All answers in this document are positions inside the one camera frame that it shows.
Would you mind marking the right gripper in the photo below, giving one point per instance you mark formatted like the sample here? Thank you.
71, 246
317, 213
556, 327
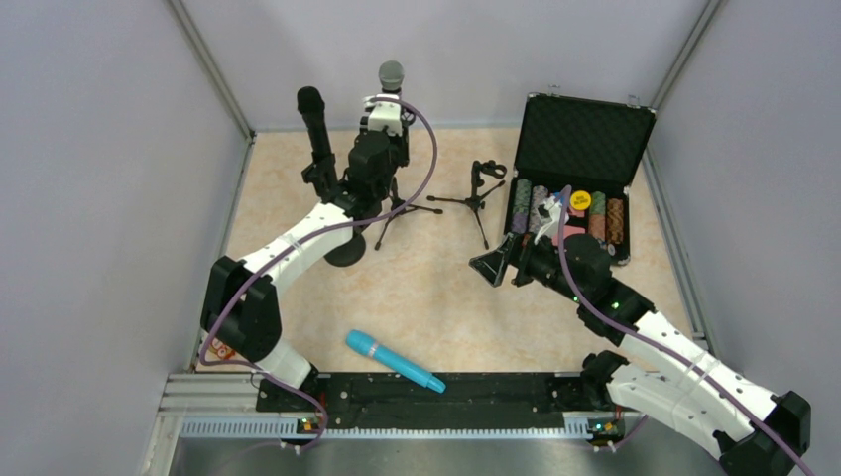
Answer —
519, 261

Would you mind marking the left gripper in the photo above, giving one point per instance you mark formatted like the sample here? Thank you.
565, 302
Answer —
379, 138

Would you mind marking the purple glitter microphone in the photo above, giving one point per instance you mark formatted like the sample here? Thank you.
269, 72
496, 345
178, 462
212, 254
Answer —
391, 75

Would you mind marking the black tripod shock-mount stand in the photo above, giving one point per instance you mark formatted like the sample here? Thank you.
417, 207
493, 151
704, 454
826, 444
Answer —
400, 207

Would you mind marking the black microphone orange end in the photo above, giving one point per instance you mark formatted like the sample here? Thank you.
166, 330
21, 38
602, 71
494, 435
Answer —
321, 172

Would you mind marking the black round-base mic stand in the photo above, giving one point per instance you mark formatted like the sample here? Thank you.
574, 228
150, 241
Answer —
351, 252

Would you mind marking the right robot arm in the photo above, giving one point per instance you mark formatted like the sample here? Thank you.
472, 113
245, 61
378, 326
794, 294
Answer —
655, 369

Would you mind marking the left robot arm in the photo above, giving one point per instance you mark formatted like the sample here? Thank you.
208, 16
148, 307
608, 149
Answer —
241, 307

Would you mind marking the black tripod stand with clip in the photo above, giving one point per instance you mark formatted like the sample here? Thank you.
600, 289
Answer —
476, 201

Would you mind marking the purple poker chip stack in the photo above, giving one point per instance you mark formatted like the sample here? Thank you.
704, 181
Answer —
521, 206

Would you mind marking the red playing card deck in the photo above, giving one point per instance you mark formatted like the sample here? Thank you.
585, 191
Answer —
570, 230

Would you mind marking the blue orange poker chip stack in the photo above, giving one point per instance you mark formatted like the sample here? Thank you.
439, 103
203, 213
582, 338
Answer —
539, 195

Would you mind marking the yellow dealer chip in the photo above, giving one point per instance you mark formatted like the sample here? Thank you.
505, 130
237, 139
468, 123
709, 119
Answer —
580, 200

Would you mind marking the green poker chip stack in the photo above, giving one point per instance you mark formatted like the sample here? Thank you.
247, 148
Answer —
597, 216

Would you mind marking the brown poker chip stack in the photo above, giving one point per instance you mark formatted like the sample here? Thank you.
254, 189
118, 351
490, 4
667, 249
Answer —
615, 221

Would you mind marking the teal toy microphone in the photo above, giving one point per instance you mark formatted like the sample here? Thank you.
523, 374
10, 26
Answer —
366, 345

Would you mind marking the black poker chip case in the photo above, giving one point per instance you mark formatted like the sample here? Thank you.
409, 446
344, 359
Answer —
591, 145

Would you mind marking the white cable duct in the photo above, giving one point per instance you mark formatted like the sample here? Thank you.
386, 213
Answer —
287, 428

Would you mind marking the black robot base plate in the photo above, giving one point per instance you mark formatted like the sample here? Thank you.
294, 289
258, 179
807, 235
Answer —
470, 401

